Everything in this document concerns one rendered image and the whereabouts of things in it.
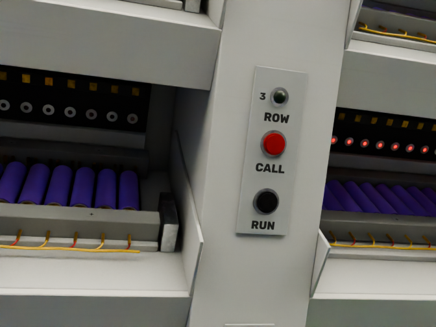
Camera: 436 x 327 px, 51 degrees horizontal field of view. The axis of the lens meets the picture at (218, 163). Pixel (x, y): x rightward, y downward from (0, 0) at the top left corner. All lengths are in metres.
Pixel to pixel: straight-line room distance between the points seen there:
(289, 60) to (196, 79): 0.07
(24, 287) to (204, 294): 0.13
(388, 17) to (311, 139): 0.16
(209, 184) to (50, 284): 0.13
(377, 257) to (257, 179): 0.17
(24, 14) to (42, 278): 0.18
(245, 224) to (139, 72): 0.13
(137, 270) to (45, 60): 0.17
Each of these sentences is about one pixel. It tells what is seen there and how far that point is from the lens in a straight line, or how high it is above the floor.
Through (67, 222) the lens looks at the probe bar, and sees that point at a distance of 0.37.
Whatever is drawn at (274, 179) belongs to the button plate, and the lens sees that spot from 0.34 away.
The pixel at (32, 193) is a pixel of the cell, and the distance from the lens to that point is 0.41.
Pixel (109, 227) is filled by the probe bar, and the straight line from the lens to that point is 0.38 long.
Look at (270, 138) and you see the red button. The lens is 0.33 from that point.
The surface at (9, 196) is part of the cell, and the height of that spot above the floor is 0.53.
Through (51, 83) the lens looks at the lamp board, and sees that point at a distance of 0.47.
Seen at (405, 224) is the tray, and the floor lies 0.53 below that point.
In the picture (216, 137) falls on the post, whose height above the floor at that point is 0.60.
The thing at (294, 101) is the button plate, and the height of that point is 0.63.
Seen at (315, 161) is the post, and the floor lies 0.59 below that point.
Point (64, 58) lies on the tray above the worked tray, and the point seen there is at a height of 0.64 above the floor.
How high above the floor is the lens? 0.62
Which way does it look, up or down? 6 degrees down
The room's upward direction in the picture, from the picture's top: 6 degrees clockwise
